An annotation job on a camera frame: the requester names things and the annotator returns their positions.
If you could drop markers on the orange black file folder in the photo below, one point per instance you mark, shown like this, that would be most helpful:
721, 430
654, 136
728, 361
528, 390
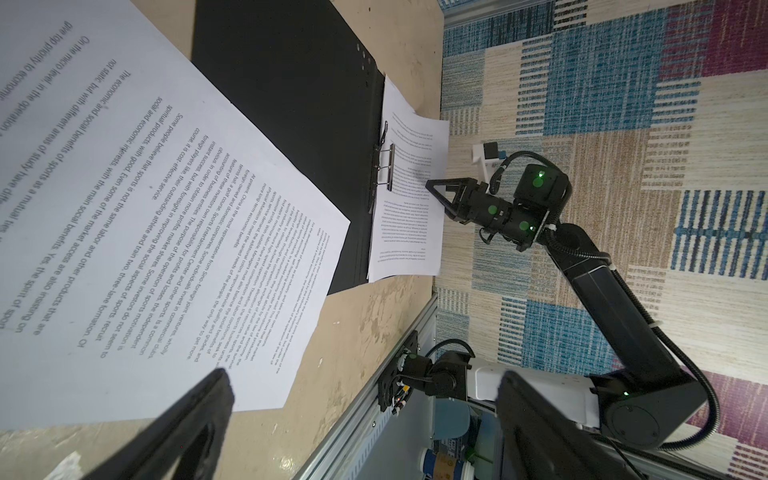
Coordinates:
299, 73

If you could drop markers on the text paper sheet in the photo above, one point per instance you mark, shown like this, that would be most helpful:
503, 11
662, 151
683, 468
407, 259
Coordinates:
150, 233

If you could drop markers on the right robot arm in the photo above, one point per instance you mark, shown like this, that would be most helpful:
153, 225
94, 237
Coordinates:
658, 399

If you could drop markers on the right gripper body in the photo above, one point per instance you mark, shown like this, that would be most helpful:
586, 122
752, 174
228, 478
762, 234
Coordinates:
495, 216

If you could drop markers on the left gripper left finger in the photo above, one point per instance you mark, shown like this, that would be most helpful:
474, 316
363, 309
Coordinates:
185, 441

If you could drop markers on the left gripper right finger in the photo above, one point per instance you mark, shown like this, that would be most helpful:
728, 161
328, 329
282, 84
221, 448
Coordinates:
540, 443

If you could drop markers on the silver folder clip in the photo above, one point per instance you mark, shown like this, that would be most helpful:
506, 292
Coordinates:
383, 166

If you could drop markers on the large front text sheet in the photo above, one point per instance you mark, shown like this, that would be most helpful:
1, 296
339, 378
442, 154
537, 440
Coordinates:
408, 222

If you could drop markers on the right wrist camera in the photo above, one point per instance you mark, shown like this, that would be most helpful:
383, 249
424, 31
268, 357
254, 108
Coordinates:
485, 157

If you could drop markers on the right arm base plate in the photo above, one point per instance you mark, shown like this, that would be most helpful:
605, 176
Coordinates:
393, 384

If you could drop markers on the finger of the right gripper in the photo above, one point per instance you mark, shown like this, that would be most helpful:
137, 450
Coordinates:
452, 196

